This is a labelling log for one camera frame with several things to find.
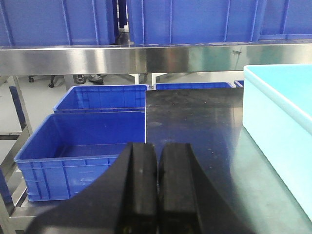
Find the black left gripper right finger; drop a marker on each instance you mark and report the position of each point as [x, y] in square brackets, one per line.
[188, 202]

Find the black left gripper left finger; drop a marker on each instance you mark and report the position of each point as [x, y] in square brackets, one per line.
[123, 200]

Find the blue crate lower near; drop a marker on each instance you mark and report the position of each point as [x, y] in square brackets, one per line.
[68, 152]

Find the blue crate lower far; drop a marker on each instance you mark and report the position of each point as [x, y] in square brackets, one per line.
[102, 98]

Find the blue crate behind table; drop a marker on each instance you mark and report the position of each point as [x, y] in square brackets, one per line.
[196, 85]

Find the person's shoes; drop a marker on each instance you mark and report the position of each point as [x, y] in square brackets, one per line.
[95, 79]

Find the light blue plastic tub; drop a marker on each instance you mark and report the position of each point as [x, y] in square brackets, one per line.
[277, 113]

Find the blue crate upper middle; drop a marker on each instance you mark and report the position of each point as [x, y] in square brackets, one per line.
[194, 21]

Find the blue crate with label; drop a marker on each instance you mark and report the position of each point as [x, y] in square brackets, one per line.
[287, 19]

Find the blue crate upper left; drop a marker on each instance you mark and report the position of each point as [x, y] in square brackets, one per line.
[58, 22]

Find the steel rack frame leg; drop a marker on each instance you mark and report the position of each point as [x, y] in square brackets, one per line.
[11, 201]

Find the stainless steel shelf rail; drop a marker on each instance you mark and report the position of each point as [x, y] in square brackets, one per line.
[122, 59]

